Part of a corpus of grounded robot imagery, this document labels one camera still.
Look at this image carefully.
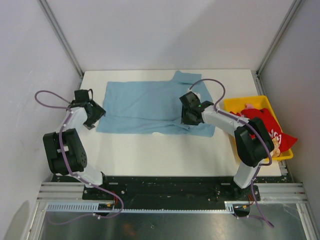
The left aluminium corner post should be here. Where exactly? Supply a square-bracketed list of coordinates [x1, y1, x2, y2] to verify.
[37, 0, 84, 79]

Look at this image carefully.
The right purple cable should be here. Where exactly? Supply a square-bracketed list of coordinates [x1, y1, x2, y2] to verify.
[187, 78, 275, 228]

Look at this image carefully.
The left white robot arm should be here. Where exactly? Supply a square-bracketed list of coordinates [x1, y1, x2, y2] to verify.
[42, 99, 111, 200]

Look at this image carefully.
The aluminium corner post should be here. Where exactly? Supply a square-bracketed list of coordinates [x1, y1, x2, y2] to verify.
[255, 0, 306, 77]
[37, 0, 84, 79]

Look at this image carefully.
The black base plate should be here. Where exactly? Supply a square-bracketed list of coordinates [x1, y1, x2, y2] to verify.
[51, 175, 261, 207]

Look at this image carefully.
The right aluminium corner post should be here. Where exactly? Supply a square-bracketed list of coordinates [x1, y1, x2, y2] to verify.
[255, 0, 306, 77]

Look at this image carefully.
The purple cable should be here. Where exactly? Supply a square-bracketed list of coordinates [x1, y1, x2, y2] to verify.
[187, 78, 275, 228]
[34, 89, 125, 225]

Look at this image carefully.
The red printed t shirt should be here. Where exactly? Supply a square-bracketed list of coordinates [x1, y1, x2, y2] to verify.
[228, 107, 299, 153]

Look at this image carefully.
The aluminium frame rail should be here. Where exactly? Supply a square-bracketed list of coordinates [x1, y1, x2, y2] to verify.
[36, 182, 308, 203]

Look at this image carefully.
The light blue t shirt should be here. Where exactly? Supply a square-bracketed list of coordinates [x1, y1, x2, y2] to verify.
[97, 70, 215, 137]

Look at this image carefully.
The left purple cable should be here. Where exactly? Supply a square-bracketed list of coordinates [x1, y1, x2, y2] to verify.
[34, 89, 125, 225]

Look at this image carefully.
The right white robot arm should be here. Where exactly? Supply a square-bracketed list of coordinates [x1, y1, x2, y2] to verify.
[179, 91, 275, 201]

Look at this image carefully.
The grey slotted cable duct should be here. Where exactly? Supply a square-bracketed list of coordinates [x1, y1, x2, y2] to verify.
[46, 201, 250, 214]

